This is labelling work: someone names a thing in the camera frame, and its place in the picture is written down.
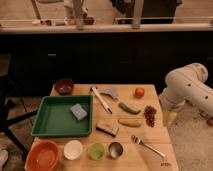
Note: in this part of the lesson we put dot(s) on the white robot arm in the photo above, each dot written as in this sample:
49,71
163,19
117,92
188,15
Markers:
186,84

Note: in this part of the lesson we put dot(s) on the silver fork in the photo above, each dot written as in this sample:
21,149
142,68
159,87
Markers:
139,141

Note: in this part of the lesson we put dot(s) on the black office chair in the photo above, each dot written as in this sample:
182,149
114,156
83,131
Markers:
5,122

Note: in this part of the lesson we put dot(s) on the wooden block brush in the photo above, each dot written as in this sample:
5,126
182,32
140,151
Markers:
107,128

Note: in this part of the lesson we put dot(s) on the small metal cup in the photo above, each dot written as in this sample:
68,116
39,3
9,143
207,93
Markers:
115,150

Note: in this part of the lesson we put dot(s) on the dark counter cabinet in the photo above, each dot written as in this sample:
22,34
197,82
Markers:
38,60

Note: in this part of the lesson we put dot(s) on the white small bowl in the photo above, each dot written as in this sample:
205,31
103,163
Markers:
73,149

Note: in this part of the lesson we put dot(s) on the green plastic tray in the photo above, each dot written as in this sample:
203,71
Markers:
55,119

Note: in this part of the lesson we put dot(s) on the red tomato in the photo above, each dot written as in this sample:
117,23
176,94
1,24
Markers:
139,92

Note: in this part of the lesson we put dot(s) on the light green cup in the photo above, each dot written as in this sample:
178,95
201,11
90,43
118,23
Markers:
96,151

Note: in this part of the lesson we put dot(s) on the dark red grapes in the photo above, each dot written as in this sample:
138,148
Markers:
149,114

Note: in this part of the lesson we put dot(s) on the blue grey sponge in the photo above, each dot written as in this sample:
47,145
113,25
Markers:
78,111

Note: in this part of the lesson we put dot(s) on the orange bowl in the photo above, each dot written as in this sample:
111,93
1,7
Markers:
43,156

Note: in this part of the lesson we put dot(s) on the dark purple bowl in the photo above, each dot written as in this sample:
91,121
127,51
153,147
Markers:
64,86

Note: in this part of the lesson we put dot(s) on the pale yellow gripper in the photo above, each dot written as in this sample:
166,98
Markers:
170,117

